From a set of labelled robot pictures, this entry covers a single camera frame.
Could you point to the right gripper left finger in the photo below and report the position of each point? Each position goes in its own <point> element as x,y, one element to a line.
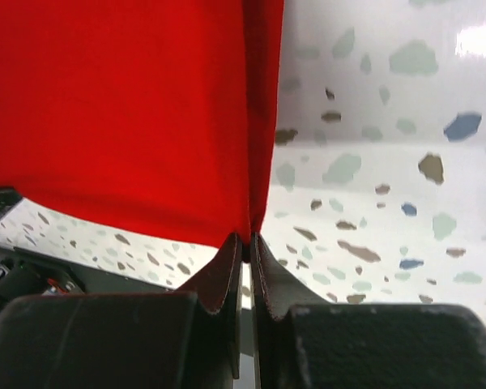
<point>186,338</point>

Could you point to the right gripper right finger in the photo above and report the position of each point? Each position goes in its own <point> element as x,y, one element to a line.
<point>304,341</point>

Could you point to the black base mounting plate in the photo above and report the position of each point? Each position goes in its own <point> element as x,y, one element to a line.
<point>27,273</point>

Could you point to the red t shirt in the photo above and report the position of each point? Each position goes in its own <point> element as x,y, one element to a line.
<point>156,117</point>

